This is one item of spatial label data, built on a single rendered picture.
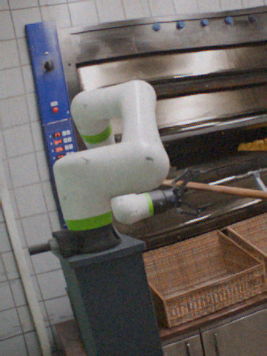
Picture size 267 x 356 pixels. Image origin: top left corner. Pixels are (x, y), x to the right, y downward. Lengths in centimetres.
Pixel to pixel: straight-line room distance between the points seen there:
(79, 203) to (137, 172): 16
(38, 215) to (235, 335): 115
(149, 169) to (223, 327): 120
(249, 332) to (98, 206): 129
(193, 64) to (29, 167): 106
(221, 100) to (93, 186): 162
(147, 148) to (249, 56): 176
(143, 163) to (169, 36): 156
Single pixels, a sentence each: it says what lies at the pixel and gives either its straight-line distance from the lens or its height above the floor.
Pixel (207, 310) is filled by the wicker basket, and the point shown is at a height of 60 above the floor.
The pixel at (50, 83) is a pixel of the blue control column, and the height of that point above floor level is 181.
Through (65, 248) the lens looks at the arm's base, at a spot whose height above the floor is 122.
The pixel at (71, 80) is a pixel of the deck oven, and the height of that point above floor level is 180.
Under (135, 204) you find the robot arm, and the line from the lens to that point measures 178.
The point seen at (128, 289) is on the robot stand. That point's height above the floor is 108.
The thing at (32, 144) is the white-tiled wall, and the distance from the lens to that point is 235.
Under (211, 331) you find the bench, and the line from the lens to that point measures 217.
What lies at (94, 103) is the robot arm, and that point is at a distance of 153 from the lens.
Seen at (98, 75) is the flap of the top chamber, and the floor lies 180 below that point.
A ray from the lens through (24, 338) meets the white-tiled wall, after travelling 252.
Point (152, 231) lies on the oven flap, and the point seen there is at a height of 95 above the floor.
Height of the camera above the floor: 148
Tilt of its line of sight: 5 degrees down
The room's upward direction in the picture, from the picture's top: 12 degrees counter-clockwise
